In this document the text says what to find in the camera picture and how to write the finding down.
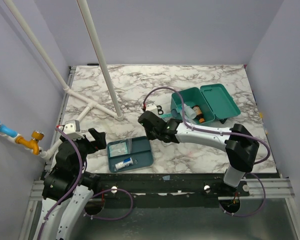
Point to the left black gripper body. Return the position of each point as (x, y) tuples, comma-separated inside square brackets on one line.
[(86, 147)]

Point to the white pvc pipe frame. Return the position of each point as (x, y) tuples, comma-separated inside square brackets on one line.
[(38, 88)]

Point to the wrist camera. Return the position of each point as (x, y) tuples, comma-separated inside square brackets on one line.
[(72, 129), (151, 107)]

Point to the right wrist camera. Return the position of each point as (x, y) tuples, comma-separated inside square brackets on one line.
[(151, 107)]

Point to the small white blue tube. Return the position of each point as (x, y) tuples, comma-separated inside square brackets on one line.
[(125, 163)]

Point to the teal divided tray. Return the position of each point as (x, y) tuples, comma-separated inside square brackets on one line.
[(141, 152)]

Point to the black handled scissors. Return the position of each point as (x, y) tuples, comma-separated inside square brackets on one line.
[(159, 110)]

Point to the white plastic bottle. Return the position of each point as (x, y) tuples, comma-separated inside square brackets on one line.
[(190, 113)]

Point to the clear zip bag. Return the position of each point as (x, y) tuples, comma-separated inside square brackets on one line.
[(128, 143)]

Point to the teal medicine kit box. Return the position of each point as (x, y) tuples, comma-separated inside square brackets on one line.
[(213, 101)]

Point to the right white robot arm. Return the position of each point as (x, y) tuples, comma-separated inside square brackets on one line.
[(237, 142)]

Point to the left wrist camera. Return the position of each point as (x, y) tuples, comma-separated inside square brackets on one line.
[(72, 129)]

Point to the teal bandage packet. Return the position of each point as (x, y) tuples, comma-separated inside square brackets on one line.
[(118, 149)]

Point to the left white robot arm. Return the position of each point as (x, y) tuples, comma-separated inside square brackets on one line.
[(68, 186)]

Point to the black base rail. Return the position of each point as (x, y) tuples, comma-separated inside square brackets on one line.
[(167, 191)]

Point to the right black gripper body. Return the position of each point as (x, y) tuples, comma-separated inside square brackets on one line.
[(149, 122)]

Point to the brown medicine bottle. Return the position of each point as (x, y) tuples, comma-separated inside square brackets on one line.
[(199, 114)]

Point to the orange blue pipe valve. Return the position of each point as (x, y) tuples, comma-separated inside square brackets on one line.
[(15, 137)]

